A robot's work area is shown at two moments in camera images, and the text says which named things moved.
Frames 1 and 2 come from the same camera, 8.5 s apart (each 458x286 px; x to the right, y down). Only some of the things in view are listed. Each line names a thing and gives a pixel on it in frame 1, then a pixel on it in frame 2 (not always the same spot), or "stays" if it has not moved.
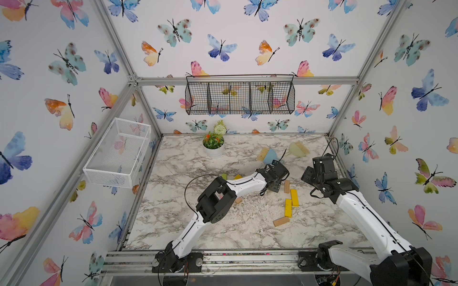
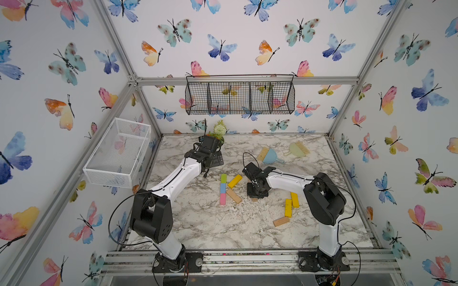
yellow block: (294, 197) stays
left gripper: (277, 186) to (217, 159)
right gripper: (308, 173) to (262, 194)
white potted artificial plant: (213, 142) stays
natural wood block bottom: (280, 221) stays
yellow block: (288, 208) stays
